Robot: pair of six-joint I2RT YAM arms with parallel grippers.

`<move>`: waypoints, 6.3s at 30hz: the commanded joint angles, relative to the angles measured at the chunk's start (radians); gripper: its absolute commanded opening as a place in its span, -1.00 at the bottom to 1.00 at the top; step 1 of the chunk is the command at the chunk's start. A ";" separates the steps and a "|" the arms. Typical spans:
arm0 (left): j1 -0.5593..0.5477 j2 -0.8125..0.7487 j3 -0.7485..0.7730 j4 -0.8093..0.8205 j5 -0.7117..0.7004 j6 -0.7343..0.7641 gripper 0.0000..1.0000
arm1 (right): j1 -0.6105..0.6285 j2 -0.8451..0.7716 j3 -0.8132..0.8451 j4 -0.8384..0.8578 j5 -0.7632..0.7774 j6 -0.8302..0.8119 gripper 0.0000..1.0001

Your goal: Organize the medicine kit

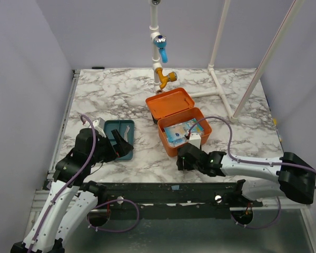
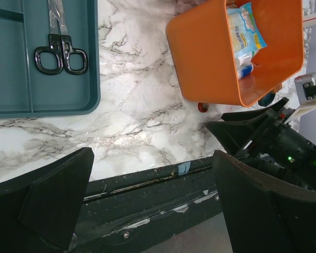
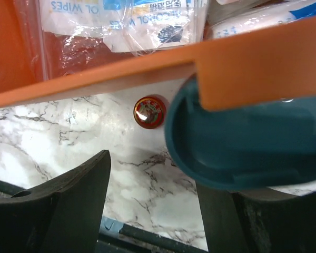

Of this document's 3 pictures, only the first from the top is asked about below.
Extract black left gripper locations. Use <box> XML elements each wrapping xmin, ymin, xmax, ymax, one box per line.
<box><xmin>90</xmin><ymin>129</ymin><xmax>134</xmax><ymax>164</ymax></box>

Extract teal divided tray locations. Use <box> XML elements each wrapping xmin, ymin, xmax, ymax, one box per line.
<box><xmin>104</xmin><ymin>120</ymin><xmax>135</xmax><ymax>161</ymax></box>

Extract blue cotton swab bag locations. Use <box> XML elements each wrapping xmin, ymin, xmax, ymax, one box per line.
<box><xmin>164</xmin><ymin>118</ymin><xmax>197</xmax><ymax>147</ymax></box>

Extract orange medicine kit box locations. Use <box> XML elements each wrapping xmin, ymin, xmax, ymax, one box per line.
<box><xmin>145</xmin><ymin>88</ymin><xmax>204</xmax><ymax>157</ymax></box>

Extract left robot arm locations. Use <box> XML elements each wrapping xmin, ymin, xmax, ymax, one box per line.
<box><xmin>11</xmin><ymin>128</ymin><xmax>133</xmax><ymax>252</ymax></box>

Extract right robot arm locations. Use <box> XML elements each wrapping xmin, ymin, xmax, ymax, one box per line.
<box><xmin>176</xmin><ymin>134</ymin><xmax>316</xmax><ymax>207</ymax></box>

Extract yellow faucet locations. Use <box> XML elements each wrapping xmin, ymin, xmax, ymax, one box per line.
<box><xmin>155</xmin><ymin>67</ymin><xmax>177</xmax><ymax>90</ymax></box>

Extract blue faucet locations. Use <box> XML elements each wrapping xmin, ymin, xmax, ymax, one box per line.
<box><xmin>153</xmin><ymin>35</ymin><xmax>168</xmax><ymax>63</ymax></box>

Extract black-handled bandage scissors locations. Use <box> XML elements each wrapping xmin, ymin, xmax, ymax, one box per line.
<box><xmin>124</xmin><ymin>125</ymin><xmax>130</xmax><ymax>142</ymax></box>

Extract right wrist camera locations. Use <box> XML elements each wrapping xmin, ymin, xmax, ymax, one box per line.
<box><xmin>188</xmin><ymin>133</ymin><xmax>202</xmax><ymax>149</ymax></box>

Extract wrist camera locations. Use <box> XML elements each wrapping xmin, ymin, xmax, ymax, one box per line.
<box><xmin>93</xmin><ymin>118</ymin><xmax>106</xmax><ymax>137</ymax></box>
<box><xmin>188</xmin><ymin>133</ymin><xmax>202</xmax><ymax>149</ymax></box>

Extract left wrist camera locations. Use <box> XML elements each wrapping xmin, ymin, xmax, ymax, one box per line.
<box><xmin>93</xmin><ymin>118</ymin><xmax>106</xmax><ymax>137</ymax></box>

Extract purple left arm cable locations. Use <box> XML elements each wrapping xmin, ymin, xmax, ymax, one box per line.
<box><xmin>27</xmin><ymin>113</ymin><xmax>140</xmax><ymax>251</ymax></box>

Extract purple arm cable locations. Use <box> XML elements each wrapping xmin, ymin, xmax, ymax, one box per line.
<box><xmin>186</xmin><ymin>116</ymin><xmax>316</xmax><ymax>229</ymax></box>
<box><xmin>27</xmin><ymin>113</ymin><xmax>140</xmax><ymax>251</ymax></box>

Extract white PVC pipe frame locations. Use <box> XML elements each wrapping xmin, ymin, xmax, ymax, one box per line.
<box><xmin>145</xmin><ymin>1</ymin><xmax>304</xmax><ymax>122</ymax></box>

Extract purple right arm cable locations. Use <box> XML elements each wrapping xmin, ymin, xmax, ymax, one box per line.
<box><xmin>186</xmin><ymin>116</ymin><xmax>316</xmax><ymax>229</ymax></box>

